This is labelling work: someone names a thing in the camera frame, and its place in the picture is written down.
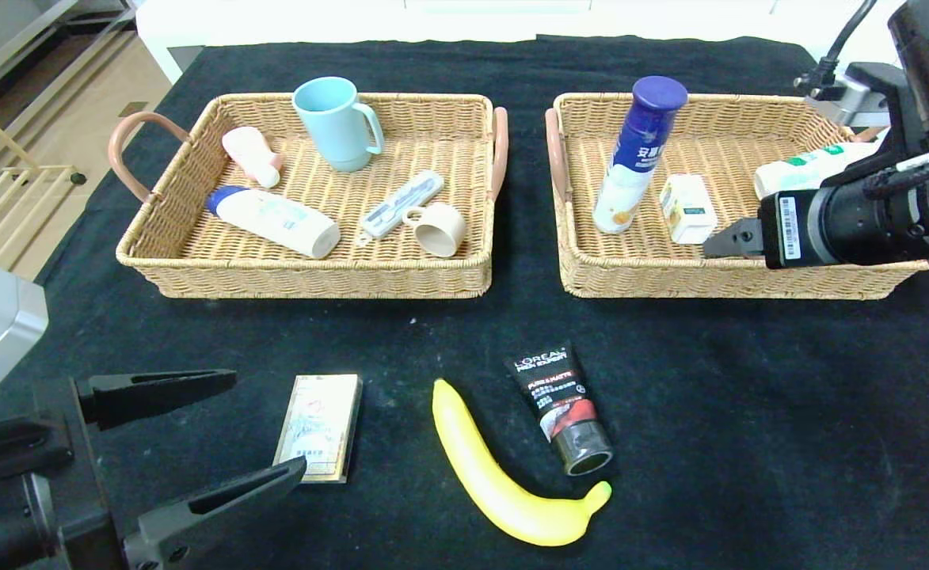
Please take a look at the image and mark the black camera cable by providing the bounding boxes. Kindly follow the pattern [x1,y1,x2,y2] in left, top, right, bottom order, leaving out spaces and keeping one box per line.
[795,0,881,92]

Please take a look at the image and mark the grey metal shelf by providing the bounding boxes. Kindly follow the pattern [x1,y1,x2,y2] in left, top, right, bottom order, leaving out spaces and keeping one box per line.
[0,0,140,120]

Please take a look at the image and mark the small beige cup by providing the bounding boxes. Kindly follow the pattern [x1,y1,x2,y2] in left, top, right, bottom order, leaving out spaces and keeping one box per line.
[402,203,467,259]

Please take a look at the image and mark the black left camera mount bracket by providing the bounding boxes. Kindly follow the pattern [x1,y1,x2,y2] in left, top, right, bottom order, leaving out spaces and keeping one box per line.
[0,420,75,490]

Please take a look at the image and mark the small pink bottle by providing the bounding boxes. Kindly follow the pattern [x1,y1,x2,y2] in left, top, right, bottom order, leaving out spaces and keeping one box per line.
[221,127,284,190]

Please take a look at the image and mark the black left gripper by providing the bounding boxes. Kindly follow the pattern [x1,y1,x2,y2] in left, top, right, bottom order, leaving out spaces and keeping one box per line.
[0,368,307,570]

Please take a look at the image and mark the black face wash tube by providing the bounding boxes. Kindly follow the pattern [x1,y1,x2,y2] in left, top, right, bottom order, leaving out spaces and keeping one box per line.
[504,342,615,477]

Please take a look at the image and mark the white lotion bottle blue cap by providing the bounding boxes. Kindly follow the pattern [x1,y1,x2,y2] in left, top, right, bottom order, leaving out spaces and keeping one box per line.
[206,185,342,260]

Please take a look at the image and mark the light blue mug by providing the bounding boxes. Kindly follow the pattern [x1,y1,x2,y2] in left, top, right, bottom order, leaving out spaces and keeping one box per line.
[291,77,386,173]

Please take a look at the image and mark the beige metal rack with wheels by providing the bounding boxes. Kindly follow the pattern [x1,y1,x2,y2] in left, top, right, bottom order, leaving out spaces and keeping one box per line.
[0,89,89,266]

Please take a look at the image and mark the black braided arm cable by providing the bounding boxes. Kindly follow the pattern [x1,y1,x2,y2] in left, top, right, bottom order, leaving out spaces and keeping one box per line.
[864,158,929,200]

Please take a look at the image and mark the white bottle dark blue cap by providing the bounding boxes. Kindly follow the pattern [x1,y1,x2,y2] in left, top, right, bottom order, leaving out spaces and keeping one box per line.
[593,76,689,235]

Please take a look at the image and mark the grey toothbrush travel case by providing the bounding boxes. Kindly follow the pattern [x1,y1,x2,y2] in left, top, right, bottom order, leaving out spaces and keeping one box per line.
[357,170,445,247]

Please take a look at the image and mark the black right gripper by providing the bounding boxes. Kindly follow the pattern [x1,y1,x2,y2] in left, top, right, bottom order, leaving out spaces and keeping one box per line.
[702,175,914,270]

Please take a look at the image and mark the woven wicker basket pink handles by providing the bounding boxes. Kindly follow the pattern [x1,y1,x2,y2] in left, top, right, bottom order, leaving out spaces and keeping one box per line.
[544,93,929,300]
[109,93,509,300]

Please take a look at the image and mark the small white drink carton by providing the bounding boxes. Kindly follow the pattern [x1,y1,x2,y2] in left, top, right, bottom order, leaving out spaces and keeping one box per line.
[660,174,718,245]

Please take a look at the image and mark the black table cloth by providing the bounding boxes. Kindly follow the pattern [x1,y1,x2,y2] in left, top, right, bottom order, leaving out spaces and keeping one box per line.
[0,36,929,570]

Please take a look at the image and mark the white drink bottle green label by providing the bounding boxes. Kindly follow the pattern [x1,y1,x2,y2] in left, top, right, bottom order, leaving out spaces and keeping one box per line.
[753,142,881,200]

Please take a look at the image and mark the gold playing card box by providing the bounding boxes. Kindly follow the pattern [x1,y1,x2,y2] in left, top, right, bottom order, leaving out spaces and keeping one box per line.
[272,374,363,485]

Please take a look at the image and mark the yellow banana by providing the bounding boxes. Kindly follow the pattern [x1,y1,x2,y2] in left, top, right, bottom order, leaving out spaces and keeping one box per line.
[432,379,613,547]

